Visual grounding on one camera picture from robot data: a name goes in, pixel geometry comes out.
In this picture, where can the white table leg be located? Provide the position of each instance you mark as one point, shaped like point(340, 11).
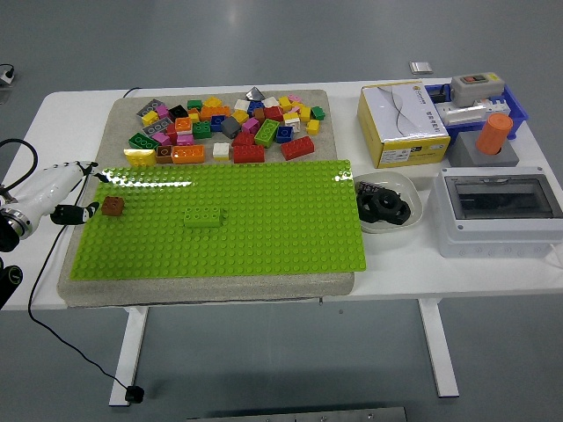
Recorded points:
point(127, 351)
point(437, 347)

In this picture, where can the yellow small toy brick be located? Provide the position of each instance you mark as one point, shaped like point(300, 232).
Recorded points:
point(312, 126)
point(193, 117)
point(150, 118)
point(240, 116)
point(285, 103)
point(304, 113)

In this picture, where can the brown square toy brick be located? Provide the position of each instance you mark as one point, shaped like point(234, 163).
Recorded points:
point(113, 206)

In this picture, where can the dark grey toy brick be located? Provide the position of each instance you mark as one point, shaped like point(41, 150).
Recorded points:
point(230, 126)

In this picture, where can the grey square block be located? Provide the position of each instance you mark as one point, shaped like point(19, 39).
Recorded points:
point(466, 154)

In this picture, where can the grey long toy brick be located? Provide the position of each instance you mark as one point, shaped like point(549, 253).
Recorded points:
point(157, 126)
point(149, 107)

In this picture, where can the dark green long brick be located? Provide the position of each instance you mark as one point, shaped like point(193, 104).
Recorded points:
point(143, 141)

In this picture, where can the white and yellow brick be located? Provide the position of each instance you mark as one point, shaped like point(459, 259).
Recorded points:
point(221, 150)

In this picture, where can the black hex nut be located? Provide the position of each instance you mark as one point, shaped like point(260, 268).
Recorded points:
point(389, 201)
point(368, 211)
point(399, 216)

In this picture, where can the white small toy brick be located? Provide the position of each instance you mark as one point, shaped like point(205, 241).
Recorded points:
point(270, 102)
point(241, 105)
point(291, 121)

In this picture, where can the lime green toy brick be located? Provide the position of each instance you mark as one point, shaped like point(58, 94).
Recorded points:
point(267, 133)
point(202, 216)

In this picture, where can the orange long toy brick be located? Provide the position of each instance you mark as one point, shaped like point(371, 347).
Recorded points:
point(214, 112)
point(188, 154)

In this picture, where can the blue plastic bin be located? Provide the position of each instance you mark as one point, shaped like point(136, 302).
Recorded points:
point(519, 110)

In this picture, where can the white distribution box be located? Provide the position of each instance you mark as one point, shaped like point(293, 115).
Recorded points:
point(497, 233)

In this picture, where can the white bowl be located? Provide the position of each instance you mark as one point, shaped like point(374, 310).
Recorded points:
point(409, 189)

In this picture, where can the grey push-button switch box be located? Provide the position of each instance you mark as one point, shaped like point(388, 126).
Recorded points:
point(477, 90)

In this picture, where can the yellow rounded toy brick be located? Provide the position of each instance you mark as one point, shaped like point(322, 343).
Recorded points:
point(140, 157)

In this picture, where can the grey-brown table mat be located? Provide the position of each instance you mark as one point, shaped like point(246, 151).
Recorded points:
point(206, 290)

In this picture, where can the pink small toy brick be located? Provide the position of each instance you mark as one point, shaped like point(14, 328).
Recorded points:
point(163, 110)
point(294, 97)
point(184, 140)
point(161, 138)

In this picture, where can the white circuit breaker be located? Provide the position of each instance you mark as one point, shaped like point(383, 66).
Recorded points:
point(462, 115)

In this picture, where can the silver floor plate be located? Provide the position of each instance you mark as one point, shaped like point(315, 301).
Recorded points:
point(420, 67)

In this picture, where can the black plug adapter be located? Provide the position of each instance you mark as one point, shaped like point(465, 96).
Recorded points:
point(437, 94)

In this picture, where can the black toy brick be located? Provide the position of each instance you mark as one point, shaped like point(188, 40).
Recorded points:
point(178, 112)

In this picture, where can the shiny black sloped brick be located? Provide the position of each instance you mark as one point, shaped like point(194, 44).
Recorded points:
point(254, 93)

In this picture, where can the green small toy brick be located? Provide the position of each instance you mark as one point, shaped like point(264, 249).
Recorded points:
point(194, 104)

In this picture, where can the brown narrow toy brick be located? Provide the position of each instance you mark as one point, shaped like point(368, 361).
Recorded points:
point(259, 114)

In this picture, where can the magenta small toy brick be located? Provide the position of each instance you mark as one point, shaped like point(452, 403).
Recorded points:
point(250, 125)

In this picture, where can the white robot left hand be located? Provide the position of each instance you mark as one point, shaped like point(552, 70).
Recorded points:
point(48, 186)

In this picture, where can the orange cylinder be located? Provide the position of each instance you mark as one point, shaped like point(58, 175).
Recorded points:
point(493, 134)

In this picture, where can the dark green small brick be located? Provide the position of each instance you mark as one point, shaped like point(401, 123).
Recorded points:
point(317, 112)

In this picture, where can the red small toy brick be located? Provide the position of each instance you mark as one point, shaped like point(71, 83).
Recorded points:
point(243, 139)
point(273, 113)
point(171, 133)

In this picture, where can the green studded baseplate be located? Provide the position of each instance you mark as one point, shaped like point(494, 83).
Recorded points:
point(264, 237)

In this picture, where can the blue small toy brick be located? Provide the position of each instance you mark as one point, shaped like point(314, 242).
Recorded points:
point(284, 134)
point(217, 123)
point(255, 107)

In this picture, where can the orange small toy brick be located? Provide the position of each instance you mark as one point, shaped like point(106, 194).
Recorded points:
point(183, 124)

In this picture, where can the yellow and white carton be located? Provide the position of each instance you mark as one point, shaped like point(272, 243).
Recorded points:
point(400, 123)

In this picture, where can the red long toy brick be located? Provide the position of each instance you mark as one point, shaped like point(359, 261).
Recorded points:
point(248, 154)
point(297, 148)

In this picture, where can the green square toy brick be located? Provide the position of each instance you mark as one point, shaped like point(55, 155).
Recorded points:
point(202, 129)

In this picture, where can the white floor power socket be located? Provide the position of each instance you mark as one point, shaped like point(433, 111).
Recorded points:
point(6, 75)

